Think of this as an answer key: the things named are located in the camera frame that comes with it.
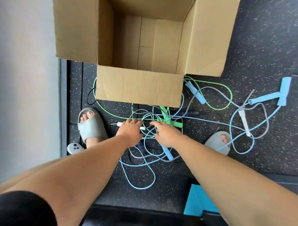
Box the person's left hand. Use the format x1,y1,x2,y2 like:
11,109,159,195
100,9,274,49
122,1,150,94
115,119,145,147

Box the person's right hand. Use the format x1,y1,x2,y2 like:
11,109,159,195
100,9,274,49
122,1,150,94
149,121,187,148

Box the black shirt sleeve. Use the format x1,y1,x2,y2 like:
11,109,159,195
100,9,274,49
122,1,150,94
0,191,57,226

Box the grey right slipper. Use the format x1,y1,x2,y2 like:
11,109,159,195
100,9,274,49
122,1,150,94
204,131,232,156

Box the grey left slipper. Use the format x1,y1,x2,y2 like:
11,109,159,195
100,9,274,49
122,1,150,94
77,107,109,144

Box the blue mat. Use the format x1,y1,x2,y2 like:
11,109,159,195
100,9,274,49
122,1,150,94
183,184,220,217

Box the light blue jump rope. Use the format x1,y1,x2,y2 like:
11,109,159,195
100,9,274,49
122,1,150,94
215,77,293,155
119,80,247,189

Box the grey slipper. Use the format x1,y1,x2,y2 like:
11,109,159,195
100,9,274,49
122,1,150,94
77,107,109,144
204,131,232,156

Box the grey jump rope white handles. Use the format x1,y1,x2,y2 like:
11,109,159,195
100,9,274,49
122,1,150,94
111,86,270,163

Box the black wall edge trim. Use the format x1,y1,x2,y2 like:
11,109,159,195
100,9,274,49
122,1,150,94
58,58,68,158

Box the brown cardboard box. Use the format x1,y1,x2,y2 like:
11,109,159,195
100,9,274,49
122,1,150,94
53,0,241,108

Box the person's right forearm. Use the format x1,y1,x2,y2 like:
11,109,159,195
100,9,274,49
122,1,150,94
179,136,298,226

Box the black jump rope blue-striped handles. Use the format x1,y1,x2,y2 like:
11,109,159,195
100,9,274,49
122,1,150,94
87,87,223,163

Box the white game controller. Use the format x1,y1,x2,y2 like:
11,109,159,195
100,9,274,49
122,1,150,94
67,142,85,155

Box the green jump rope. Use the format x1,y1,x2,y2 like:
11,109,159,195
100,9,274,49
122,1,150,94
93,75,233,140

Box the person's left forearm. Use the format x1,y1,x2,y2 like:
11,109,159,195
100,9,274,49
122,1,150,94
0,134,131,226

